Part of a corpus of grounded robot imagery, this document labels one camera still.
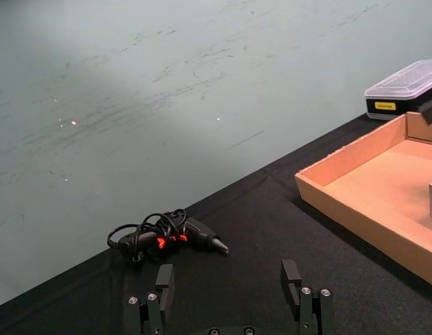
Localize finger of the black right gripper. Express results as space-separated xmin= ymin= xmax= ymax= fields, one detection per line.
xmin=415 ymin=81 xmax=432 ymax=126

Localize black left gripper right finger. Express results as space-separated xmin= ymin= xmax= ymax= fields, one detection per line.
xmin=280 ymin=259 xmax=336 ymax=335

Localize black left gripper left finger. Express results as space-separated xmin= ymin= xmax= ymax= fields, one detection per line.
xmin=124 ymin=263 xmax=176 ymax=335

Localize clear plastic case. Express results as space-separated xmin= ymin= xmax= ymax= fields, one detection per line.
xmin=364 ymin=59 xmax=432 ymax=121

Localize black table cloth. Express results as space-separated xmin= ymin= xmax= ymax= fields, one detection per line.
xmin=0 ymin=112 xmax=432 ymax=335

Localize shallow brown cardboard tray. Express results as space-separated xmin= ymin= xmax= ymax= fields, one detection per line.
xmin=294 ymin=110 xmax=432 ymax=290

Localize black corded tool orange parts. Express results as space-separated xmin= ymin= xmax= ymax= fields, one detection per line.
xmin=107 ymin=208 xmax=230 ymax=263

